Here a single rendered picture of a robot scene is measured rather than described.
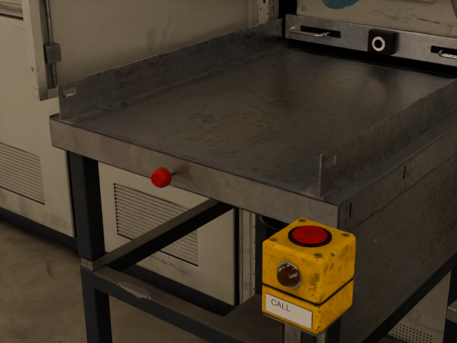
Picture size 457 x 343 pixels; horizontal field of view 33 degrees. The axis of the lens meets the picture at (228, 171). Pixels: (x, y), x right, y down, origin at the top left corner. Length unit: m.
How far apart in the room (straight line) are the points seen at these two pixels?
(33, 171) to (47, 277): 0.39
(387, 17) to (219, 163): 0.72
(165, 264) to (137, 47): 0.89
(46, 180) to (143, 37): 1.08
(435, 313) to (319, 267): 1.12
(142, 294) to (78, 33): 0.55
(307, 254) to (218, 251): 1.40
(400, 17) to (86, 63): 0.70
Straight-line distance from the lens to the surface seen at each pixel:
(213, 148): 1.29
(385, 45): 1.79
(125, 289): 1.52
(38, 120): 2.66
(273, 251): 0.88
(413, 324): 2.00
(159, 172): 1.24
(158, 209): 2.35
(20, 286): 2.61
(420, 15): 1.78
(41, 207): 2.81
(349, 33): 1.85
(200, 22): 1.86
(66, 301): 2.50
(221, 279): 2.29
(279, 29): 1.94
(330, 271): 0.87
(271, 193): 1.16
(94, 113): 1.47
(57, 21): 1.62
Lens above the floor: 1.32
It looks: 23 degrees down
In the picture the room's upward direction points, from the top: 1 degrees counter-clockwise
